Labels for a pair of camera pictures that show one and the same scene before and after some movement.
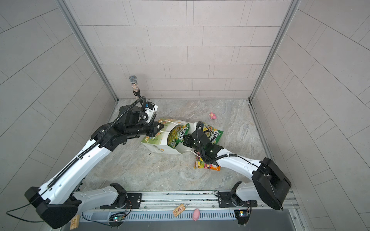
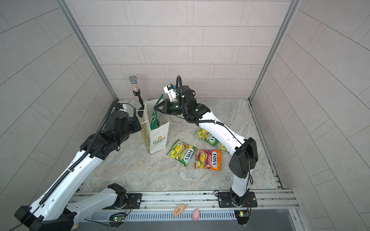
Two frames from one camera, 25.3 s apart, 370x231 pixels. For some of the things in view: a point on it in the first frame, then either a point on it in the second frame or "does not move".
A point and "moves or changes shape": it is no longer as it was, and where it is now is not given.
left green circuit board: (116, 219) does not move
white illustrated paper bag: (160, 141) moves or changes shape
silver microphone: (133, 79) does not move
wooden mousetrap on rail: (178, 210) does not move
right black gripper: (188, 142) -> (170, 108)
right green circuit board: (243, 216) does not move
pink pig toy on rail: (196, 214) does not move
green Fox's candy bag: (176, 135) moves or changes shape
